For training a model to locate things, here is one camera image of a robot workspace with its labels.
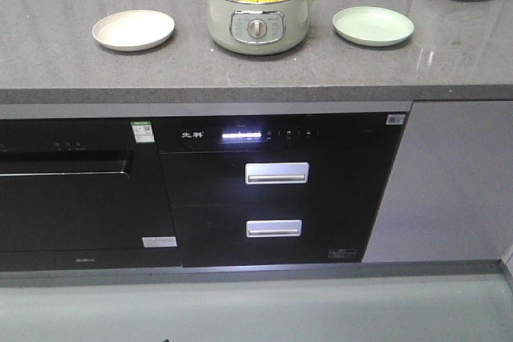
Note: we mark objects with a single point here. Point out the green electric cooking pot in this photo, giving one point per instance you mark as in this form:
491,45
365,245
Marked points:
258,28

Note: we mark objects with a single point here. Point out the grey right cabinet door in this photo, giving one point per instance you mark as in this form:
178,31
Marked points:
449,195

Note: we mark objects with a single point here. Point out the black built-in dishwasher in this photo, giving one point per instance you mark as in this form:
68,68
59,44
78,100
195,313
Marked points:
82,189

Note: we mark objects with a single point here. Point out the black disinfection cabinet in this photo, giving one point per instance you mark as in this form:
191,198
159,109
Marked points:
276,189

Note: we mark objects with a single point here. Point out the cream white plate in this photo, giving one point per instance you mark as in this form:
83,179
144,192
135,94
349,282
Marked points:
133,30

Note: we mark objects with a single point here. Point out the light green plate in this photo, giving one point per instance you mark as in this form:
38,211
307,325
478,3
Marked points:
372,26

